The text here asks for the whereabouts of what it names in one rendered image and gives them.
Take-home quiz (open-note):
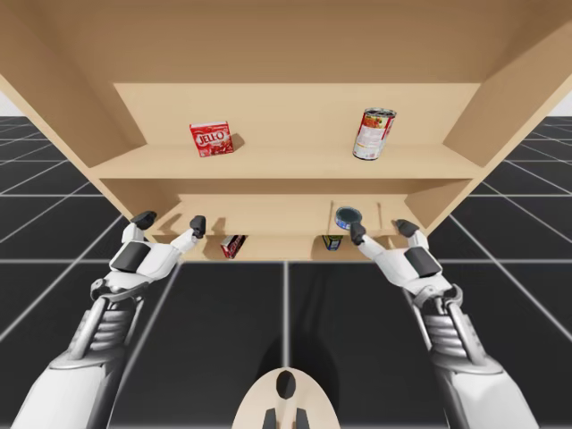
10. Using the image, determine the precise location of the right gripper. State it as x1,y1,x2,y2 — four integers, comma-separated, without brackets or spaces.
349,218,447,294

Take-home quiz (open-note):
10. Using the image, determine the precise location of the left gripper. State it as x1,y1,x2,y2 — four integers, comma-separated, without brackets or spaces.
108,210,207,288

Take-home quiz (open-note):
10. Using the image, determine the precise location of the blue flat can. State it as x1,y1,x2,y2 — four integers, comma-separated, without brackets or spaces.
334,206,366,231

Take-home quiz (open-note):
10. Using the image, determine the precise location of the red and white can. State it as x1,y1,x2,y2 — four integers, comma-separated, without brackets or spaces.
351,107,398,161

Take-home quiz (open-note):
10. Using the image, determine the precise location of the pale wooden shelf unit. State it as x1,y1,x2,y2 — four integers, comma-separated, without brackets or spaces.
0,0,572,262

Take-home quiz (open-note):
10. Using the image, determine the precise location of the red and white carton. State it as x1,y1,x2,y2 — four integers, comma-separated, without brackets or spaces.
220,234,248,260

